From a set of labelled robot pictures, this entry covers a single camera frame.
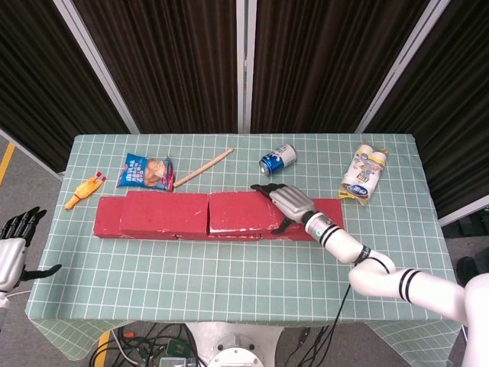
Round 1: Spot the pack of white bottles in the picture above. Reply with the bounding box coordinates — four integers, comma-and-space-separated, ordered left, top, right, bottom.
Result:
338, 141, 390, 206

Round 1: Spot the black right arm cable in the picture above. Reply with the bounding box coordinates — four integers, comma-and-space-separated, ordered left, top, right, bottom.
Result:
330, 246, 397, 330

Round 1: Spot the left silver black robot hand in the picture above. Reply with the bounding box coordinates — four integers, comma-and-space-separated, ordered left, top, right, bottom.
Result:
0, 206, 63, 291

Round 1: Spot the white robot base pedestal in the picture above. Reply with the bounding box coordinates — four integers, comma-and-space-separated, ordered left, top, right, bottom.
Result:
183, 320, 286, 367

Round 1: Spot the dark partition panel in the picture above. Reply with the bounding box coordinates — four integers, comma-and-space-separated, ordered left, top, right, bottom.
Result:
251, 0, 440, 135
0, 0, 129, 174
72, 0, 238, 135
366, 0, 489, 219

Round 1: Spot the green checkered tablecloth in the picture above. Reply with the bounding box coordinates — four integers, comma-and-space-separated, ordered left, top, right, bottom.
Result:
24, 133, 465, 364

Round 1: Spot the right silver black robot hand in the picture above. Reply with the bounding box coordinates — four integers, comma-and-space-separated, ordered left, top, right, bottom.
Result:
250, 183, 316, 235

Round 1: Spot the wooden drumstick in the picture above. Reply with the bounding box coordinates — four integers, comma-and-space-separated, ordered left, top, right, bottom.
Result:
173, 148, 235, 188

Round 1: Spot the white partition post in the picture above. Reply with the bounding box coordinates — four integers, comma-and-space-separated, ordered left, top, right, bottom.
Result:
235, 0, 257, 135
53, 0, 141, 135
355, 0, 455, 135

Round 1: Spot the yellow rubber chicken toy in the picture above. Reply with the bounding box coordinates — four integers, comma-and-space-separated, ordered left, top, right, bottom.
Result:
63, 171, 107, 210

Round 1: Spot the white partition base rail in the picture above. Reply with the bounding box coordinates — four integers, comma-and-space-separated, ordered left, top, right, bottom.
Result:
437, 198, 489, 226
0, 128, 64, 181

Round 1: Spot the blue white soda can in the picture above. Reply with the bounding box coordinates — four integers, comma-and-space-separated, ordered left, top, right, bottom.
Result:
258, 143, 298, 177

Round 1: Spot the red foam brick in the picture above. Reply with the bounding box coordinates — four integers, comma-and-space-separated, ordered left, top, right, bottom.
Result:
93, 196, 179, 241
118, 190, 210, 235
206, 190, 287, 235
175, 229, 268, 242
263, 198, 345, 242

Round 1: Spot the black floor cable bundle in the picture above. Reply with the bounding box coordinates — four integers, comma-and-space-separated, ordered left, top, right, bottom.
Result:
89, 323, 199, 367
293, 323, 337, 367

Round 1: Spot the blue snack bag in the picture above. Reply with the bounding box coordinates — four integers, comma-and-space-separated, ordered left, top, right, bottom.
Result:
116, 152, 176, 191

